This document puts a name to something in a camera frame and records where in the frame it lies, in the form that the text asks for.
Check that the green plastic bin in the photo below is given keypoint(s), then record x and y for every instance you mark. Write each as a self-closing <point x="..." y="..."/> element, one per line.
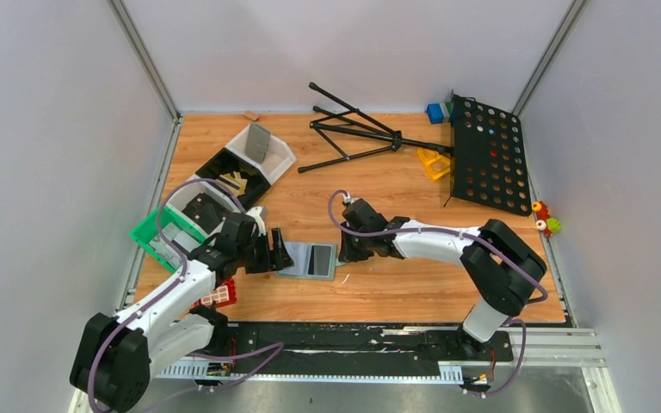
<point x="143" y="232"/>

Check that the black item in white bin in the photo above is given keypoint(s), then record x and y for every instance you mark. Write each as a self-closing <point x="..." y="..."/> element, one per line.
<point x="205" y="212"/>

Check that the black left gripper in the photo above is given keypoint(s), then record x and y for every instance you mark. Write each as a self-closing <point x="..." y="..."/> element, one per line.
<point x="268" y="250"/>

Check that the silver cards in green bin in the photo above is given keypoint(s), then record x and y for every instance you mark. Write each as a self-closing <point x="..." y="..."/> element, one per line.
<point x="180" y="244"/>

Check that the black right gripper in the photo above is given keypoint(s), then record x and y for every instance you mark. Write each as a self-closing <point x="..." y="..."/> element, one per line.
<point x="355" y="245"/>

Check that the small wooden block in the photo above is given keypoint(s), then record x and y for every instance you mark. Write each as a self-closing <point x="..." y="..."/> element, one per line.
<point x="252" y="116"/>

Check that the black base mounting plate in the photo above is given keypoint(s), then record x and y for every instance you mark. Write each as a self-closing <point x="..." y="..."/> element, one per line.
<point x="356" y="349"/>

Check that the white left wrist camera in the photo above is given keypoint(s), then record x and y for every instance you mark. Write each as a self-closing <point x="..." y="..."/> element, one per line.
<point x="259" y="213"/>

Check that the dark credit card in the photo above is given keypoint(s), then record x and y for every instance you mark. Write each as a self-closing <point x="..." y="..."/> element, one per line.
<point x="322" y="261"/>

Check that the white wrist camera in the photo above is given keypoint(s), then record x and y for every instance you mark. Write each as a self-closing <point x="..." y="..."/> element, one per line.
<point x="259" y="213"/>
<point x="348" y="200"/>

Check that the white plastic bin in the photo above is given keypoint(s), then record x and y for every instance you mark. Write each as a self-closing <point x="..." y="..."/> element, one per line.
<point x="184" y="194"/>
<point x="280" y="158"/>

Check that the black plastic bin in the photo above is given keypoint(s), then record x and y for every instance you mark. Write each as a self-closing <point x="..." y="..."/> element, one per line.
<point x="226" y="161"/>

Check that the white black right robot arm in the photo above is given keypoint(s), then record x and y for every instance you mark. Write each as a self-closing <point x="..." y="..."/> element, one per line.
<point x="505" y="270"/>

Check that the gold cards in black bin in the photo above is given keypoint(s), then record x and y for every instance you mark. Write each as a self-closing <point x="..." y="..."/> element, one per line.
<point x="235" y="182"/>

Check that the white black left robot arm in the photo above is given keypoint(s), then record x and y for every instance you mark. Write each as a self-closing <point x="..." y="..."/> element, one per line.
<point x="119" y="355"/>

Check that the red yellow green toy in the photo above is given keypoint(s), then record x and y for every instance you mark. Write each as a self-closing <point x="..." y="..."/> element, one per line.
<point x="546" y="223"/>

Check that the red white toy block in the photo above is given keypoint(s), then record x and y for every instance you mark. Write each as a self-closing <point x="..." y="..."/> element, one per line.
<point x="224" y="295"/>

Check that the yellow plastic toy frame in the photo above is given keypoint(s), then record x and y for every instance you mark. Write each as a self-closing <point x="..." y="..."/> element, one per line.
<point x="435" y="165"/>

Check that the black folding tripod stand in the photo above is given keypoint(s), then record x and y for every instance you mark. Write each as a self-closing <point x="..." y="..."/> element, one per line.
<point x="353" y="122"/>

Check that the blue toy block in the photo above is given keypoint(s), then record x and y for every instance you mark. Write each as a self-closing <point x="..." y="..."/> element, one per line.
<point x="439" y="113"/>

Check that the black perforated music stand tray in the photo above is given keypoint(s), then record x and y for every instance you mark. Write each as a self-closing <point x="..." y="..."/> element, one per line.
<point x="489" y="159"/>

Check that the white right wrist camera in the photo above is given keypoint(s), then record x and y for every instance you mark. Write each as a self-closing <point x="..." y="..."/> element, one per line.
<point x="348" y="200"/>

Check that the grey card holder in bin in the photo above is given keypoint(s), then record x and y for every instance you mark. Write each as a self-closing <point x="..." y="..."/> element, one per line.
<point x="257" y="142"/>

